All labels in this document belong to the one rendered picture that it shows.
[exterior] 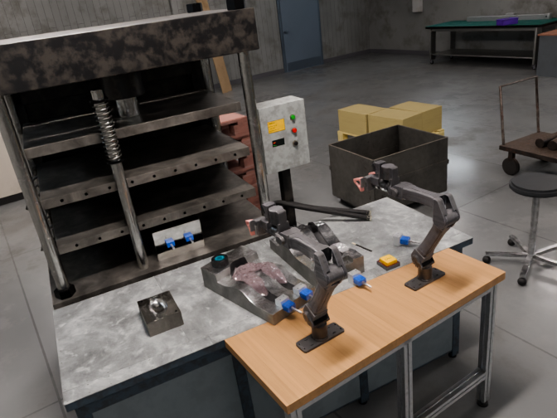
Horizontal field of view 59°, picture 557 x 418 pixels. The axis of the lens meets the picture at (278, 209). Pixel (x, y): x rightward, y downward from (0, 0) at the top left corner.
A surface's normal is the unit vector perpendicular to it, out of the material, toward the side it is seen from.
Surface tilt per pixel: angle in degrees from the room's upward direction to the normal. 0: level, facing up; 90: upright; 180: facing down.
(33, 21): 90
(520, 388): 0
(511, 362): 0
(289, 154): 90
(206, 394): 90
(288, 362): 0
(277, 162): 90
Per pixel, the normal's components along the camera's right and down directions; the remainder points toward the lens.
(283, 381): -0.12, -0.91
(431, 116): 0.56, 0.28
